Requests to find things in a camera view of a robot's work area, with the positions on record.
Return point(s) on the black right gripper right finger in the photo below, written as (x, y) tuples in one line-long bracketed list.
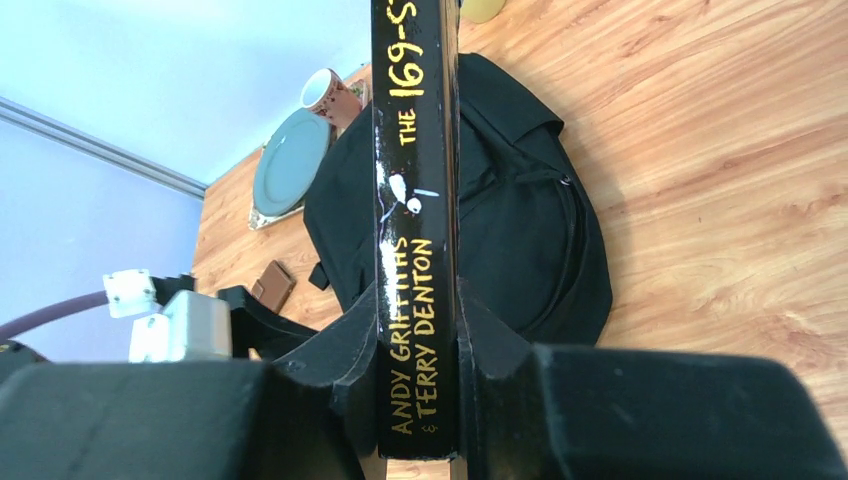
[(554, 411)]

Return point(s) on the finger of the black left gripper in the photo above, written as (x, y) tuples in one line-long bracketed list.
[(255, 327)]

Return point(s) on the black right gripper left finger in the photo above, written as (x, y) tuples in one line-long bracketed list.
[(310, 414)]

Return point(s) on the black fabric student bag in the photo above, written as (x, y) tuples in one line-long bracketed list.
[(530, 243)]

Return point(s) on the black yellow storey treehouse book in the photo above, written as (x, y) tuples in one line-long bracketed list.
[(415, 117)]

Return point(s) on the brown leather wallet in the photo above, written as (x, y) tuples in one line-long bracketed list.
[(274, 286)]

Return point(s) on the teal ceramic plate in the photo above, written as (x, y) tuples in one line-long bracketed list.
[(289, 162)]

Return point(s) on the brown patterned mug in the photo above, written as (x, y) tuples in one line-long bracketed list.
[(327, 96)]

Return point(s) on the aluminium frame post left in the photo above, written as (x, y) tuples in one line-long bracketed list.
[(51, 129)]

